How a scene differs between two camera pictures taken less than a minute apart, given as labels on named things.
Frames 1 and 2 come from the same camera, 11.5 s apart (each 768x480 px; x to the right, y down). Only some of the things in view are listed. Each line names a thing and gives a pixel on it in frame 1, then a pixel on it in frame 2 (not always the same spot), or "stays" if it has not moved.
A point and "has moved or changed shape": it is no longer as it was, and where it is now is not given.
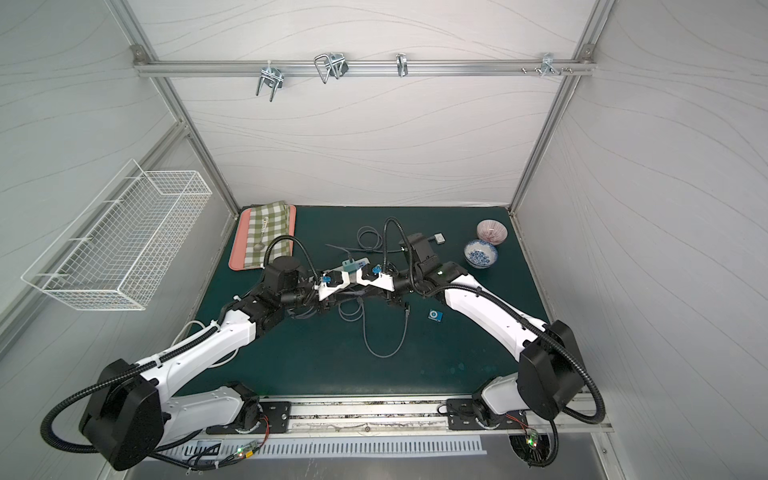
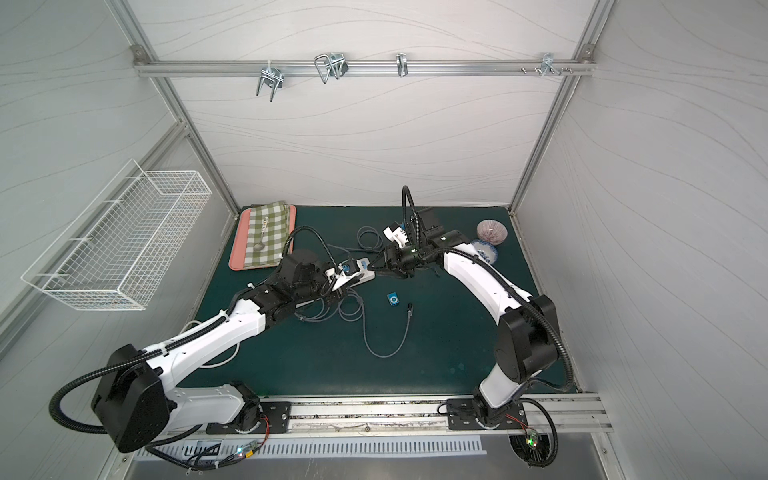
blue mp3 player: x=435 y=315 has moved or changed shape
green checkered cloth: x=267 y=222 stays
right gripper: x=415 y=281 -> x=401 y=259
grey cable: x=361 y=248 stays
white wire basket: x=119 y=249 stays
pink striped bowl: x=492 y=231 stays
